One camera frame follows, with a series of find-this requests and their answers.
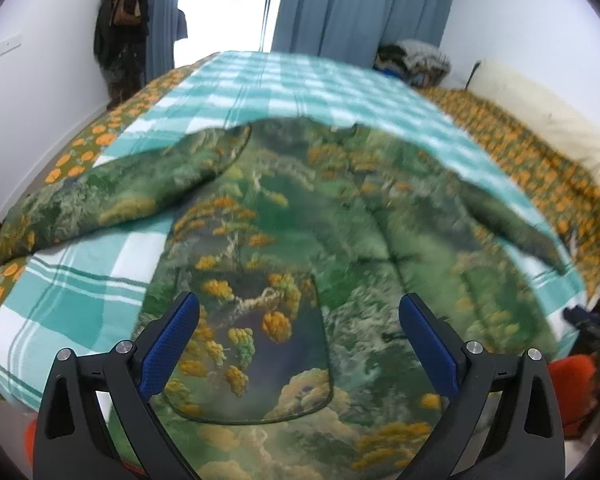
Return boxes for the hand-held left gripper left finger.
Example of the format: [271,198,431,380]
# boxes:
[32,291,201,480]

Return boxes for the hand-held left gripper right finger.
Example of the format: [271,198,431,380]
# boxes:
[399,292,565,480]

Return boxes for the green tree print hoodie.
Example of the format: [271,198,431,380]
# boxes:
[0,117,570,480]

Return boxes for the pile of dark grey clothes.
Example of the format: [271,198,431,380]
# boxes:
[375,40,453,86]

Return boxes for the dark hanging clothes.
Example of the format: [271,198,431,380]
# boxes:
[94,0,158,107]

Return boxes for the orange cloth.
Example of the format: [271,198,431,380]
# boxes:
[547,355,600,436]

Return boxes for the orange floral bedsheet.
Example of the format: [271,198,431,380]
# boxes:
[0,57,600,333]

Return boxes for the cream cushion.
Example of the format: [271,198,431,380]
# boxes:
[467,57,600,196]

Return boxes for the teal checked blanket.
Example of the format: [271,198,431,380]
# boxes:
[0,50,588,411]

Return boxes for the narrow blue curtain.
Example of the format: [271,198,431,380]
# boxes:
[145,0,187,81]

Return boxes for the wide blue curtain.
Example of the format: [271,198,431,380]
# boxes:
[271,0,460,68]

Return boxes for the white wall plate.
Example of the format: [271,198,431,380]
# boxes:
[0,34,23,63]

